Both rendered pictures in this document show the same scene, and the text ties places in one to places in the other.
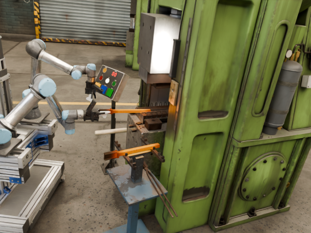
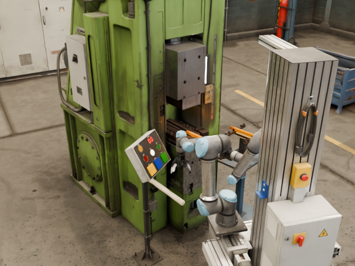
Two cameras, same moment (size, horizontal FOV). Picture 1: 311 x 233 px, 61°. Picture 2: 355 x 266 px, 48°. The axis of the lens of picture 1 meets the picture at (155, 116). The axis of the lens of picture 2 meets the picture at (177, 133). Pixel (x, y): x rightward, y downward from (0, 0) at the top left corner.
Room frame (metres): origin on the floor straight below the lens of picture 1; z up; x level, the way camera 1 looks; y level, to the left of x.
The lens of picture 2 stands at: (2.92, 3.12, 2.59)
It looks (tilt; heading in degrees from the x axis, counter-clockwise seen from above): 27 degrees down; 256
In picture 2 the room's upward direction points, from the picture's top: straight up
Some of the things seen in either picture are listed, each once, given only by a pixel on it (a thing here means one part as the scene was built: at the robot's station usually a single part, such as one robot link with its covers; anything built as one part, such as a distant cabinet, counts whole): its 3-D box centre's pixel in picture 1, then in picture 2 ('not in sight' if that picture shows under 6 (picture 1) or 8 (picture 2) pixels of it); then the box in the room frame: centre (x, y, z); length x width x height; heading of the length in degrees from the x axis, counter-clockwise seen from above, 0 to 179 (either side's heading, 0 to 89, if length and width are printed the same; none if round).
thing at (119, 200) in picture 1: (127, 199); (192, 228); (2.03, 0.18, 0.01); 0.58 x 0.39 x 0.01; 25
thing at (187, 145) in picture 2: (79, 70); (188, 144); (2.23, 0.71, 1.23); 0.11 x 0.11 x 0.08; 7
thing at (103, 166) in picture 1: (111, 165); (147, 253); (2.52, 0.45, 0.05); 0.22 x 0.22 x 0.09; 25
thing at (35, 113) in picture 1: (31, 110); (226, 215); (2.07, 1.09, 0.87); 0.15 x 0.15 x 0.10
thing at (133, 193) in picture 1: (135, 180); (242, 158); (1.52, 0.09, 0.67); 0.40 x 0.30 x 0.02; 33
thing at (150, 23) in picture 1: (172, 44); (179, 66); (2.10, -0.07, 1.56); 0.42 x 0.39 x 0.40; 115
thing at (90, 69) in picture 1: (90, 70); (181, 139); (2.26, 0.61, 1.23); 0.09 x 0.08 x 0.11; 97
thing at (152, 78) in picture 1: (166, 73); (175, 94); (2.14, -0.05, 1.32); 0.42 x 0.20 x 0.10; 115
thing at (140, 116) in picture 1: (161, 112); (175, 131); (2.14, -0.05, 0.96); 0.42 x 0.20 x 0.09; 115
